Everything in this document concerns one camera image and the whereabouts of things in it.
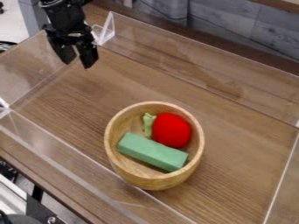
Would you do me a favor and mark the red plush ball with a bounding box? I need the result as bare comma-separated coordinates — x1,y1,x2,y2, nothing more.
152,113,192,148

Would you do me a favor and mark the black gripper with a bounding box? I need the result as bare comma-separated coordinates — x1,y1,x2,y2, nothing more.
39,0,99,69

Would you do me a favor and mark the green rectangular block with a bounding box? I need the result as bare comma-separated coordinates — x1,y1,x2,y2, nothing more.
117,133,188,172

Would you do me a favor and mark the small light green stick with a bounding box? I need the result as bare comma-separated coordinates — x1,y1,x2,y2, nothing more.
143,113,156,138

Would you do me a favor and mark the grey table leg post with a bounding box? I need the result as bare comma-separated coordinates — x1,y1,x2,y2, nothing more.
17,0,49,36

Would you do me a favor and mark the brown wooden bowl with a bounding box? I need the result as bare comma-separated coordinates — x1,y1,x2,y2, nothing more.
104,101,204,191

